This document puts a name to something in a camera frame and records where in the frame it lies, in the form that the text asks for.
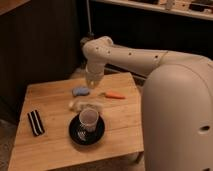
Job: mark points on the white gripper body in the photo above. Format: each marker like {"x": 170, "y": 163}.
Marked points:
{"x": 93, "y": 76}

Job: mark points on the white plastic bottle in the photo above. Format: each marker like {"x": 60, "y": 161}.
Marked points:
{"x": 79, "y": 104}

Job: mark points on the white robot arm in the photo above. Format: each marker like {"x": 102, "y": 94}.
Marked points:
{"x": 102, "y": 51}

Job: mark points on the blue sponge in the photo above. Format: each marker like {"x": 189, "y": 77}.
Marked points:
{"x": 80, "y": 91}

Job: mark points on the orange carrot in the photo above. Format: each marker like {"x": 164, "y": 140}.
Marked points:
{"x": 114, "y": 96}

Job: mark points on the white cup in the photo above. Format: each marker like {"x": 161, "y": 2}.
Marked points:
{"x": 88, "y": 119}

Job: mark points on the wooden table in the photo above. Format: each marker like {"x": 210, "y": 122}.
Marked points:
{"x": 55, "y": 149}

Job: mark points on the black round plate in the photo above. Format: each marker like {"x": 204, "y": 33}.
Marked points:
{"x": 81, "y": 136}

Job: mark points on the black white striped block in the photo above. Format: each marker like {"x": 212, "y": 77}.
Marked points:
{"x": 36, "y": 123}

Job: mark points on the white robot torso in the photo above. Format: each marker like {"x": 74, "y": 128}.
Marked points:
{"x": 177, "y": 116}

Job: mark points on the wall shelf with items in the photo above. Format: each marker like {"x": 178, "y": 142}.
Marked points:
{"x": 187, "y": 8}

